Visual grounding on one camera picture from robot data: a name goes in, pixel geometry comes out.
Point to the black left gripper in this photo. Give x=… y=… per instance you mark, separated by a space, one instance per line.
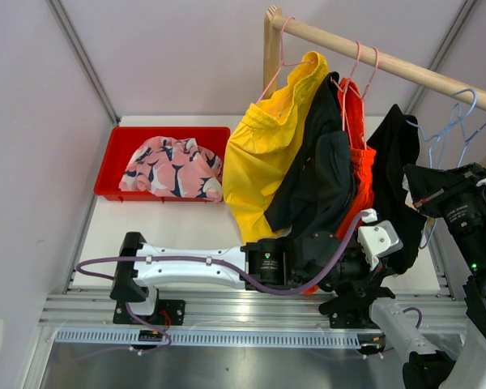
x=368 y=276

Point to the yellow shorts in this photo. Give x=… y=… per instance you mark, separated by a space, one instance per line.
x=262 y=148

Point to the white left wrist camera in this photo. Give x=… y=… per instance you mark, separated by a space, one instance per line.
x=376 y=239

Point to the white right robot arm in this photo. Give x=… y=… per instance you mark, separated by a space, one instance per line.
x=424 y=364

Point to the perforated cable duct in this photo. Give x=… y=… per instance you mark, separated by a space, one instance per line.
x=184 y=337

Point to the aluminium mounting rail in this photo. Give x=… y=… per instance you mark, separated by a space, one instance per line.
x=230 y=309

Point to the wooden clothes rack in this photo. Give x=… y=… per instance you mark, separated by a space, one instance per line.
x=395 y=66

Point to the black shorts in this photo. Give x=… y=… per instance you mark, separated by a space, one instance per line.
x=396 y=143

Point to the dark grey shorts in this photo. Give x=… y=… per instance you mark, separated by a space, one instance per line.
x=318 y=188

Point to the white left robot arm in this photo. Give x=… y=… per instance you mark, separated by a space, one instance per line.
x=263 y=266

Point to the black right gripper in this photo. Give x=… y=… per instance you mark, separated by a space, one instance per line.
x=428 y=185

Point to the blue hanger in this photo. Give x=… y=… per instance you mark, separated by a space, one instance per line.
x=437 y=142
x=467 y=139

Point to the pink shark print shorts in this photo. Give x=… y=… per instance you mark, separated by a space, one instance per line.
x=177 y=168

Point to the red plastic bin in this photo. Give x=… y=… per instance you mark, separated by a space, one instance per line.
x=123 y=142

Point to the orange shorts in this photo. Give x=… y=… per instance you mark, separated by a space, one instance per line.
x=362 y=163

